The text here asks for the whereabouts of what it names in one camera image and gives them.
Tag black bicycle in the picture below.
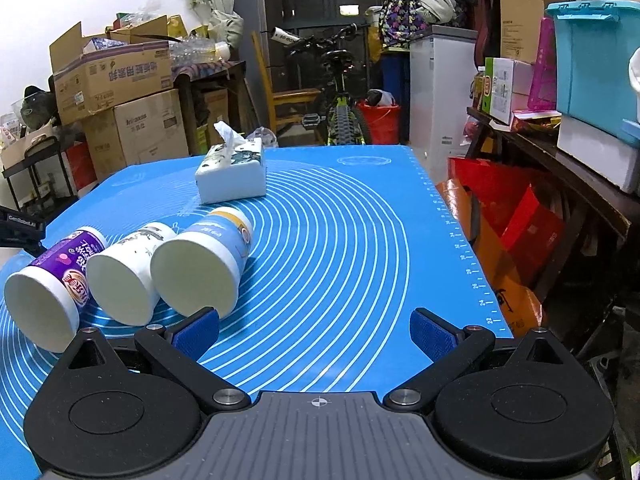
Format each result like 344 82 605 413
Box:
270 23 372 146

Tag dark wooden side table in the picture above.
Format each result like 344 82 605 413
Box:
466 107 639 240

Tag black shelf rack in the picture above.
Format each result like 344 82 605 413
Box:
2 136 78 223

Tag white tissue pack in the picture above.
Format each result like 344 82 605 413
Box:
195 122 267 205

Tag red bucket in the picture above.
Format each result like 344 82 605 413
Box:
357 102 401 145

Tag lower cardboard box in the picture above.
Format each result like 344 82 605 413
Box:
81 89 189 181

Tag green white product box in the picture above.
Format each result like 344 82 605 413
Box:
480 58 534 126

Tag white patterned paper cup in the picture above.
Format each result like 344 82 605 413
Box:
86 222 176 326

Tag blue yellow paper cup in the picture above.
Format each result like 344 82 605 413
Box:
150 207 253 318

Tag tall cardboard box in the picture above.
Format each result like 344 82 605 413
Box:
500 0 544 64

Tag white chest freezer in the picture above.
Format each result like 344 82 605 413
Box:
409 25 477 183

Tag blue silicone baking mat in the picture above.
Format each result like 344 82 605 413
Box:
1 146 511 479

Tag purple paper cup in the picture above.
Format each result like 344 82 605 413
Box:
4 226 106 353

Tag wooden chair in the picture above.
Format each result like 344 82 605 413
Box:
250 32 321 133

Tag floral bag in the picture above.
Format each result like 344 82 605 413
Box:
378 0 439 49

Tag teal plastic storage bin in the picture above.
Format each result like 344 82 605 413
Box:
547 0 639 148

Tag upper cardboard box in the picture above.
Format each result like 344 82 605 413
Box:
49 15 172 125

